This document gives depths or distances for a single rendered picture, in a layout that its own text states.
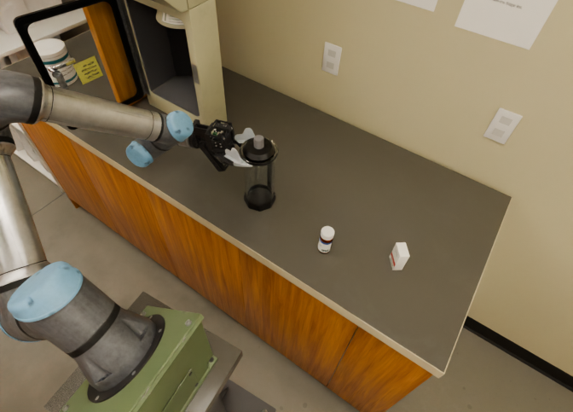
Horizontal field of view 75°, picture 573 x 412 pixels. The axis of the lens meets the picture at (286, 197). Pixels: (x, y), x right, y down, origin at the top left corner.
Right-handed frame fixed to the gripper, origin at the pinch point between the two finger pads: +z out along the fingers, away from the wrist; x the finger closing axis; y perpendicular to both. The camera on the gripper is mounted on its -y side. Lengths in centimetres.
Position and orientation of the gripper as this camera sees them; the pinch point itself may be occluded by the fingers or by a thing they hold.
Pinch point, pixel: (257, 154)
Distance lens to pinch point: 109.4
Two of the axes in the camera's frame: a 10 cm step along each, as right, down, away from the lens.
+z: 9.4, 2.4, -2.5
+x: 3.4, -7.1, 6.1
